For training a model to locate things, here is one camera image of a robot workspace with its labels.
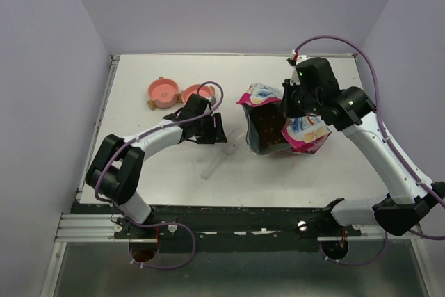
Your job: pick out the pink bowl left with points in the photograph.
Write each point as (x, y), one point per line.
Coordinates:
(163, 93)

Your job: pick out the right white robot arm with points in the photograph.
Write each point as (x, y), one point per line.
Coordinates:
(411, 193)

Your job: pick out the wooden bowl stand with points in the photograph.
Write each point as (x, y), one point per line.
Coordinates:
(180, 101)

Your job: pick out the pink bowl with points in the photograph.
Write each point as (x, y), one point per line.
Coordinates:
(163, 93)
(205, 91)

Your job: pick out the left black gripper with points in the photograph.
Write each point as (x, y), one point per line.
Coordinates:
(216, 134)

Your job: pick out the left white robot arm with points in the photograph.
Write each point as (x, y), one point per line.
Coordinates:
(115, 170)

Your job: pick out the clear plastic scoop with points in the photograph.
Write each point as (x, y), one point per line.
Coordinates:
(234, 140)

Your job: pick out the pink bowl right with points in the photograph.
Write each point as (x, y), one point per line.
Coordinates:
(205, 91)

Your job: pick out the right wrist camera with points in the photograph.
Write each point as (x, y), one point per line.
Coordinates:
(295, 58)

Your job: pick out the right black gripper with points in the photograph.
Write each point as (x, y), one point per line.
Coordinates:
(288, 109)

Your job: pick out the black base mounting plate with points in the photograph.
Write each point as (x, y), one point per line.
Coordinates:
(181, 229)

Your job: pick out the pink pet food bag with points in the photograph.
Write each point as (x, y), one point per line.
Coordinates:
(304, 135)

